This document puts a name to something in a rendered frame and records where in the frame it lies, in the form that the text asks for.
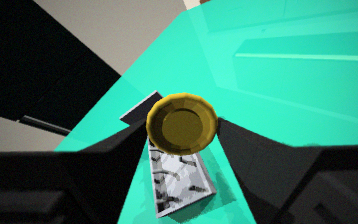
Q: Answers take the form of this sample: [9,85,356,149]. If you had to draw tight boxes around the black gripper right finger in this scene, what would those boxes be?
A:
[216,117,358,224]

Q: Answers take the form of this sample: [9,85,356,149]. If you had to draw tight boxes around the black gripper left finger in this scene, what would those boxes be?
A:
[0,118,148,224]

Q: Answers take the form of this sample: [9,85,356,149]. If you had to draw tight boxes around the gold round plate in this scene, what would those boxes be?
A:
[146,92,218,156]

